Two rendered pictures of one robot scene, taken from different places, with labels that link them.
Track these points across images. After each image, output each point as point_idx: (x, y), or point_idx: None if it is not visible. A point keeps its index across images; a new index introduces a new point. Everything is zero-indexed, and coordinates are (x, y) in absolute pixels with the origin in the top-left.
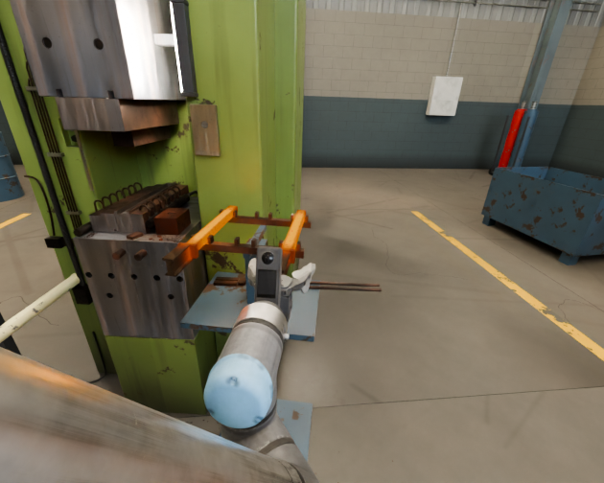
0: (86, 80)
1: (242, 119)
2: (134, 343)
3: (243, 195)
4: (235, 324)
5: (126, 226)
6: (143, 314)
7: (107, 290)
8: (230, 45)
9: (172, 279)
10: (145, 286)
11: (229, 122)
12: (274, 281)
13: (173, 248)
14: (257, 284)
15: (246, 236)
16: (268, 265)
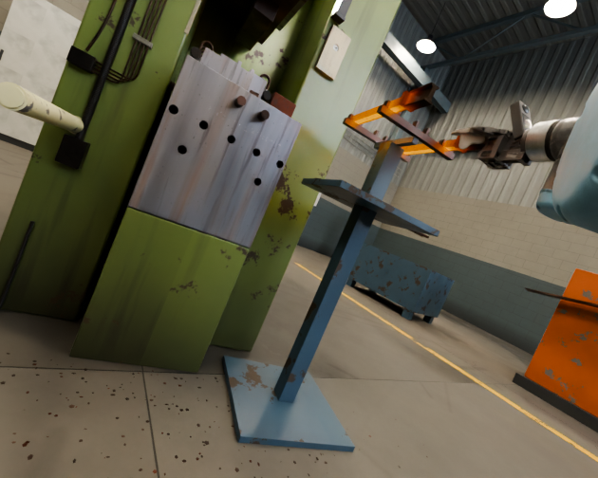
0: None
1: (360, 64)
2: (167, 231)
3: (331, 126)
4: (554, 121)
5: (241, 83)
6: (209, 193)
7: (184, 141)
8: (377, 9)
9: (271, 161)
10: (236, 156)
11: (350, 60)
12: (531, 124)
13: (293, 127)
14: (523, 120)
15: (315, 165)
16: (526, 114)
